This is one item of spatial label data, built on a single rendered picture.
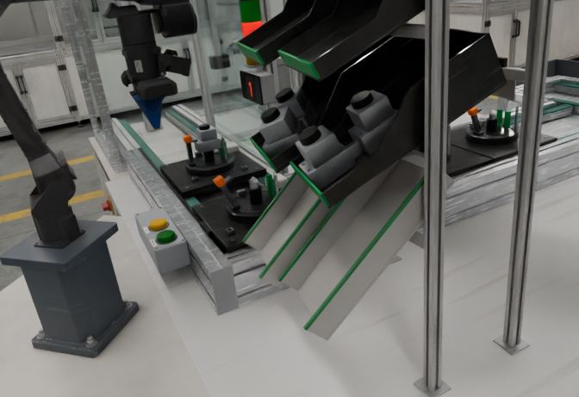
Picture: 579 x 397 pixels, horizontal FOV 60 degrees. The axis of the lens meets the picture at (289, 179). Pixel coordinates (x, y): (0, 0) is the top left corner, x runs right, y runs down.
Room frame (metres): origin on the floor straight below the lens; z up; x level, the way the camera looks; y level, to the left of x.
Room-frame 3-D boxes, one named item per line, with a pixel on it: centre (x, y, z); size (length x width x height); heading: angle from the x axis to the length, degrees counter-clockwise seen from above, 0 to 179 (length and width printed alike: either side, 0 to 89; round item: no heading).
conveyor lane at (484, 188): (1.24, -0.36, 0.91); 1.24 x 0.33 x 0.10; 115
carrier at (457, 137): (1.34, -0.59, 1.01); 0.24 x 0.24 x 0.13; 25
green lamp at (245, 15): (1.26, 0.05, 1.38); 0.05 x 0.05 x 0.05
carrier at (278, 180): (1.03, 0.08, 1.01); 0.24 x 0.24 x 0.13; 25
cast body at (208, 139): (1.35, 0.21, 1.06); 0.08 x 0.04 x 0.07; 115
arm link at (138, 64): (0.91, 0.23, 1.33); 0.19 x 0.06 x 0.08; 25
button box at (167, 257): (1.02, 0.31, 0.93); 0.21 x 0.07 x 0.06; 25
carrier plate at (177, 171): (1.34, 0.22, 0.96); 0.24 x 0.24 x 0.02; 25
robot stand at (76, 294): (0.81, 0.42, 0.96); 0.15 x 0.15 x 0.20; 70
